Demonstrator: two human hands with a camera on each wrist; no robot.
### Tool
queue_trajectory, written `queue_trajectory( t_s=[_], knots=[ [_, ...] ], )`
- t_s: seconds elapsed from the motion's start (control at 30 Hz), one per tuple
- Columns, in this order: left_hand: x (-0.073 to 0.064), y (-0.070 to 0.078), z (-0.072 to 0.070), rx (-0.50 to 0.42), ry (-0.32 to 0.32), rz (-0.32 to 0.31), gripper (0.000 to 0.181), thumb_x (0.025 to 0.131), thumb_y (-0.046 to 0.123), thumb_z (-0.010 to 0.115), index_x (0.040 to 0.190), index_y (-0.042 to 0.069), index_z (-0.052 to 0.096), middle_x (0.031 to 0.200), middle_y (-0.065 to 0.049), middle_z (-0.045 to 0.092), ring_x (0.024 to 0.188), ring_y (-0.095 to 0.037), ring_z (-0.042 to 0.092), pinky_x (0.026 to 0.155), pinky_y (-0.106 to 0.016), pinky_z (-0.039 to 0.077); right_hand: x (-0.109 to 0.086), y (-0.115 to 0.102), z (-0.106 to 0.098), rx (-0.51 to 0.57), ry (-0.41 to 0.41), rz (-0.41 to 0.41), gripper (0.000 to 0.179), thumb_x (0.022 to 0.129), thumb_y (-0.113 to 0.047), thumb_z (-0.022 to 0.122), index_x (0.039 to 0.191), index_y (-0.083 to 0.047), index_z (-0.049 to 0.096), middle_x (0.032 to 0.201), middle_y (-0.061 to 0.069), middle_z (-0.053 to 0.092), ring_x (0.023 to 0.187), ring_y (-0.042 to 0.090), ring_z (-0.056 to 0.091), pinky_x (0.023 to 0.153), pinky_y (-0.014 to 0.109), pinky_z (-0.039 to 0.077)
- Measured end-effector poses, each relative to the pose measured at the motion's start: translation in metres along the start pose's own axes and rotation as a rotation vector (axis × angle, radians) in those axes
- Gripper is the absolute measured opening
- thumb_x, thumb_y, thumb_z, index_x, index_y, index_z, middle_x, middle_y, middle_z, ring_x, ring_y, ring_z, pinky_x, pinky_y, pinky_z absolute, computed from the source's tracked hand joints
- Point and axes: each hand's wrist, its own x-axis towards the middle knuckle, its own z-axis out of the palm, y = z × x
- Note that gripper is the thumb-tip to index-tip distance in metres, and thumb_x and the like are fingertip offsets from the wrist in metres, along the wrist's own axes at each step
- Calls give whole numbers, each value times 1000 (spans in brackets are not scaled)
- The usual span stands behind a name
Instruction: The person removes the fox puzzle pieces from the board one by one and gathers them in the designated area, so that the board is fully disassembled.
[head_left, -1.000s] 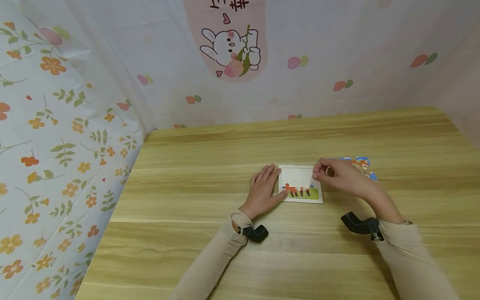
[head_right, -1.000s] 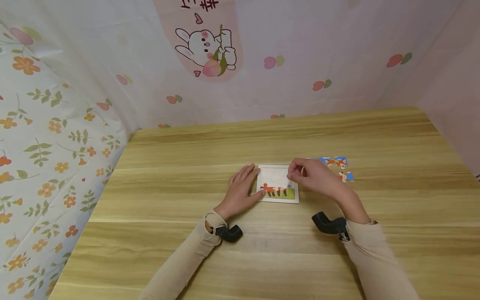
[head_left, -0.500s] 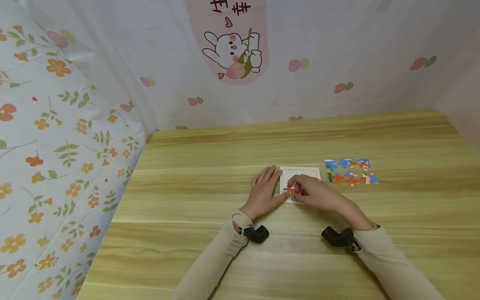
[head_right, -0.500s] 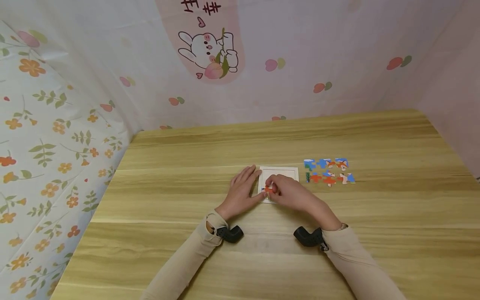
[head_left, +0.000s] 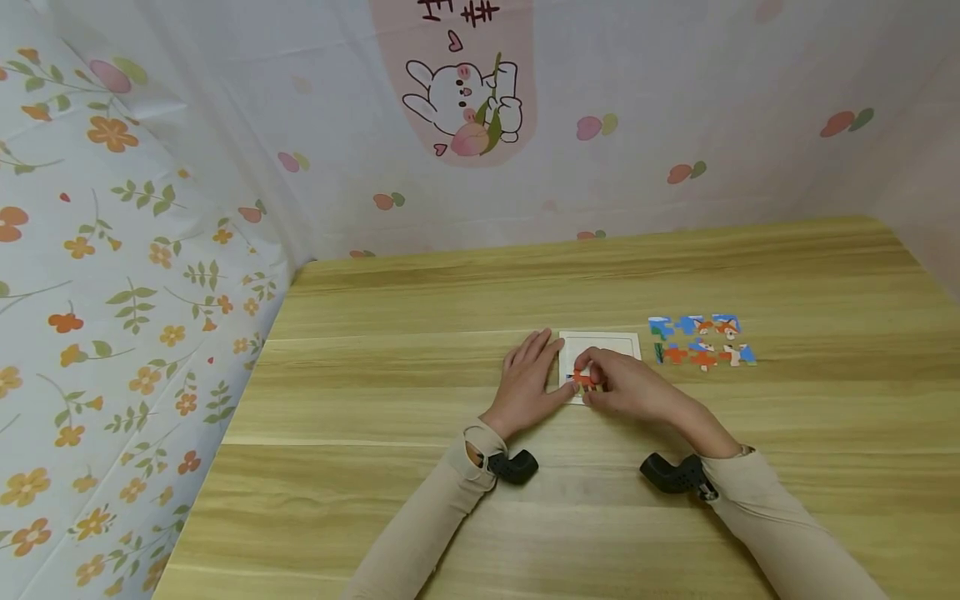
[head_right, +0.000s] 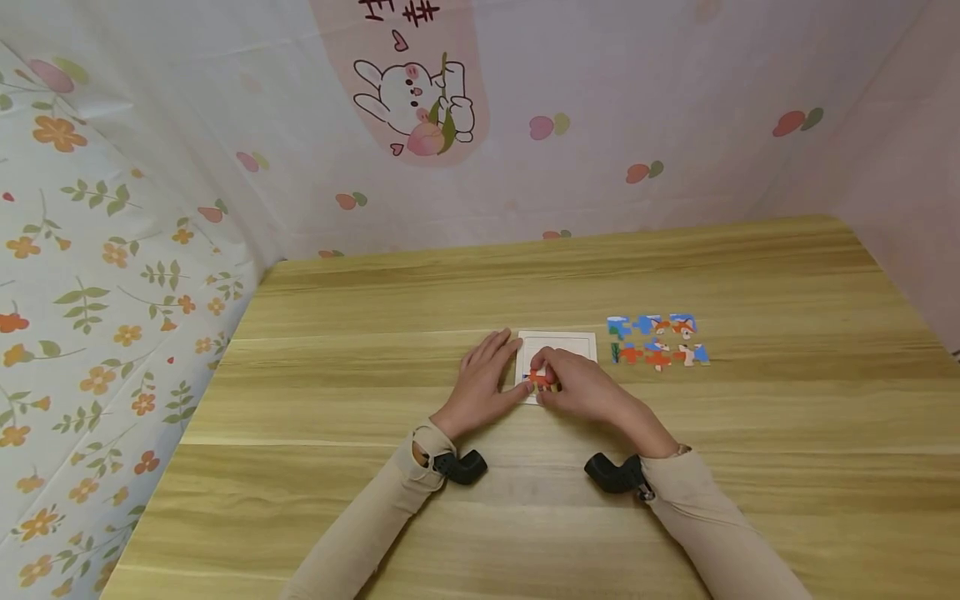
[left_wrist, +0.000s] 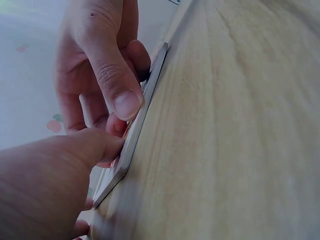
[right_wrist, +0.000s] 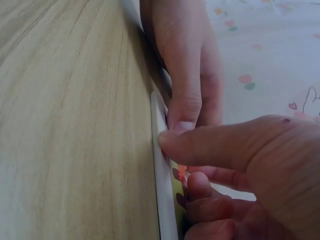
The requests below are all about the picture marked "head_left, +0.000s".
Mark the orange puzzle piece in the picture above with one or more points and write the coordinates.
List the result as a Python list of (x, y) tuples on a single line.
[(582, 379)]

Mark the person's left index finger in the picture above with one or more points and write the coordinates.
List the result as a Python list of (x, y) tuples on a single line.
[(555, 352)]

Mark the person's left forearm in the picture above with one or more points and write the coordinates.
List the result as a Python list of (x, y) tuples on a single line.
[(427, 533)]

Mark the white square puzzle tray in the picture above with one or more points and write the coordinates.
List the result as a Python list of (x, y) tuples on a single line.
[(616, 342)]

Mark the person's right hand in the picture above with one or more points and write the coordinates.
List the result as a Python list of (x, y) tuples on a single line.
[(645, 396)]

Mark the person's right fingers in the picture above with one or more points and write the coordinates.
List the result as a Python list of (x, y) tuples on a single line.
[(604, 362)]

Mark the person's left hand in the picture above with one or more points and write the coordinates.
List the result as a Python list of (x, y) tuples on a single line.
[(525, 392)]

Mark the person's right thumb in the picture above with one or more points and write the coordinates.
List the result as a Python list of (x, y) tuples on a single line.
[(596, 400)]

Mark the black wrist band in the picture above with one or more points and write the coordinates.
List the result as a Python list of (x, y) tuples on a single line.
[(516, 468), (671, 475)]

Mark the person's left fingers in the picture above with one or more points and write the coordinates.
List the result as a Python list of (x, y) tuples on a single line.
[(529, 350)]

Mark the group of colourful jigsaw pieces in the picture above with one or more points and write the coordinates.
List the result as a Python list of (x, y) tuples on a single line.
[(703, 340)]

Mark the person's left thumb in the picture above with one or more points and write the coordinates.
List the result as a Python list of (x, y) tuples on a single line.
[(567, 393)]

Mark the person's right forearm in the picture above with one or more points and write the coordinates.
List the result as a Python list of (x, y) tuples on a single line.
[(787, 533)]

